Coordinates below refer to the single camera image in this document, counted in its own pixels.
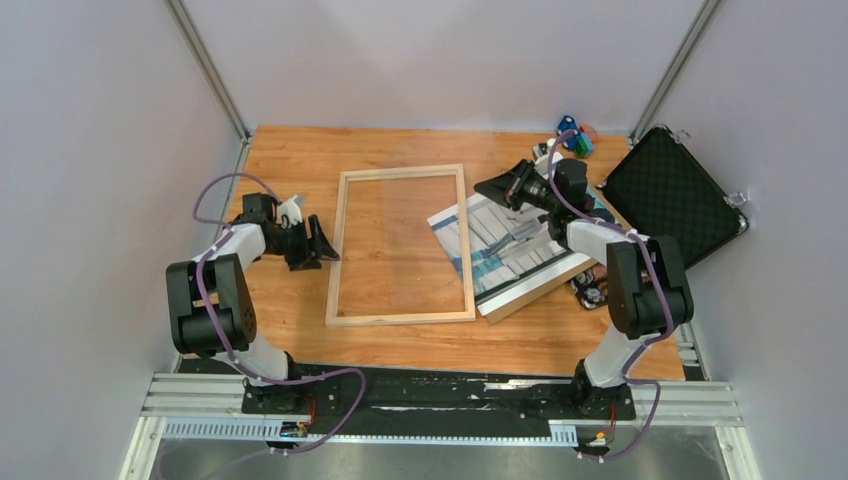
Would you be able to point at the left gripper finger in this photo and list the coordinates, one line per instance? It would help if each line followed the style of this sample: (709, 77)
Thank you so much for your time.
(320, 247)
(300, 263)

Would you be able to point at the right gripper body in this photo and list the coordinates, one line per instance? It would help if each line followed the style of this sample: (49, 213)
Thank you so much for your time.
(537, 193)

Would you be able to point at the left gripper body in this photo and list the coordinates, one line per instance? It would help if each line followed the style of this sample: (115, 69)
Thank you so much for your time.
(291, 241)

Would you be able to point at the light wooden picture frame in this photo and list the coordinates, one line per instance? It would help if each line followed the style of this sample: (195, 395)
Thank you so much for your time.
(449, 225)

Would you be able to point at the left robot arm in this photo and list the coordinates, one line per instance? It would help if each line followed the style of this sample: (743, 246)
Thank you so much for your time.
(212, 314)

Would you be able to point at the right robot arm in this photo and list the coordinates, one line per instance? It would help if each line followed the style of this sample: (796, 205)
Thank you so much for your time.
(648, 294)

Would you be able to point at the large printed photo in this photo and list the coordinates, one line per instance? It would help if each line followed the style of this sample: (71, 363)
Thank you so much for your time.
(514, 260)

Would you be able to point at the colourful toy blocks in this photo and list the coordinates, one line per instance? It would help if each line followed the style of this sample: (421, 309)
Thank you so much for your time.
(580, 138)

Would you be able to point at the black foam-lined case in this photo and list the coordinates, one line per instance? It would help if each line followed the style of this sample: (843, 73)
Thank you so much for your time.
(660, 188)

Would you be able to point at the poker chip tray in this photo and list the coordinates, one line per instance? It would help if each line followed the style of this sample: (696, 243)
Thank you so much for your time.
(591, 287)

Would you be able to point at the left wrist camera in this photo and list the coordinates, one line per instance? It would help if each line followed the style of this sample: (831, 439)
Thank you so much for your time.
(289, 212)

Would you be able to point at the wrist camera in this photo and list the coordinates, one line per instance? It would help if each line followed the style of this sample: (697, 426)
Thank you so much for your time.
(541, 154)
(289, 212)

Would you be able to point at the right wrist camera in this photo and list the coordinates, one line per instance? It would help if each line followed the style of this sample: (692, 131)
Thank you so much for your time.
(541, 154)

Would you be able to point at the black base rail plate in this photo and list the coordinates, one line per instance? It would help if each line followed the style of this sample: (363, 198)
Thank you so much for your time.
(407, 402)

